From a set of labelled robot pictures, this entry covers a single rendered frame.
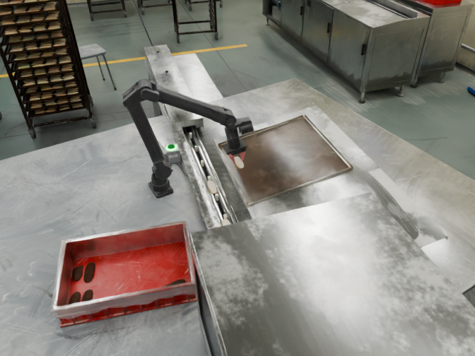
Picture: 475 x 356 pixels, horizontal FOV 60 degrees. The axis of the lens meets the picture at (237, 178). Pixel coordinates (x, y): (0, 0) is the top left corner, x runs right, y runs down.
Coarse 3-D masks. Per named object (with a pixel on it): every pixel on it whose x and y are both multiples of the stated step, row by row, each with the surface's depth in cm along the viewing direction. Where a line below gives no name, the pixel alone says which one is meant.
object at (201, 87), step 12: (144, 60) 326; (180, 60) 324; (192, 60) 324; (180, 72) 306; (192, 72) 305; (204, 72) 305; (192, 84) 288; (204, 84) 288; (192, 96) 273; (204, 96) 273; (216, 96) 273; (156, 108) 317
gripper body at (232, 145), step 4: (228, 140) 187; (232, 140) 185; (236, 140) 186; (240, 140) 193; (228, 144) 188; (232, 144) 186; (236, 144) 187; (240, 144) 190; (244, 144) 190; (224, 148) 190; (228, 148) 190; (232, 148) 188; (236, 148) 188; (240, 148) 188; (228, 152) 187
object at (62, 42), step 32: (0, 0) 328; (32, 0) 326; (64, 0) 373; (0, 32) 335; (32, 32) 335; (64, 32) 358; (32, 64) 359; (64, 64) 359; (32, 96) 375; (64, 96) 375; (32, 128) 381
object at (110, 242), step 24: (72, 240) 154; (96, 240) 156; (120, 240) 159; (144, 240) 161; (168, 240) 164; (192, 264) 144; (168, 288) 136; (192, 288) 138; (72, 312) 132; (96, 312) 134
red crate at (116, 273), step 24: (72, 264) 158; (96, 264) 158; (120, 264) 157; (144, 264) 157; (168, 264) 157; (72, 288) 149; (96, 288) 149; (120, 288) 148; (144, 288) 148; (120, 312) 139
